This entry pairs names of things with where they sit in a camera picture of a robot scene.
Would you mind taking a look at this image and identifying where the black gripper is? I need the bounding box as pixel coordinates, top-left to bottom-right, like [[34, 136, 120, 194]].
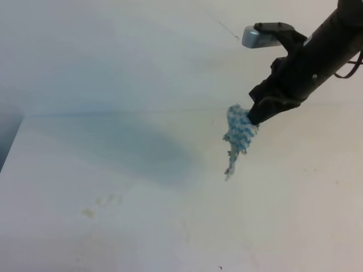
[[248, 36, 340, 125]]

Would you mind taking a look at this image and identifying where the blue white checkered rag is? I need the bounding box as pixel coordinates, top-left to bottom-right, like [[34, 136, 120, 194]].
[[223, 104, 259, 181]]

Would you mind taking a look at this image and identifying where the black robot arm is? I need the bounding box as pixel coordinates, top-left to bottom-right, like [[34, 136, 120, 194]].
[[242, 1, 362, 125]]

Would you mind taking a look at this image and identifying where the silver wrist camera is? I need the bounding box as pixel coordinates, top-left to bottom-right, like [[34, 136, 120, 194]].
[[242, 25, 281, 49]]

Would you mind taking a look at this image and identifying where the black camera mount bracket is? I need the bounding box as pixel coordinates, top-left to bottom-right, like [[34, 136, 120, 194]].
[[254, 22, 307, 55]]

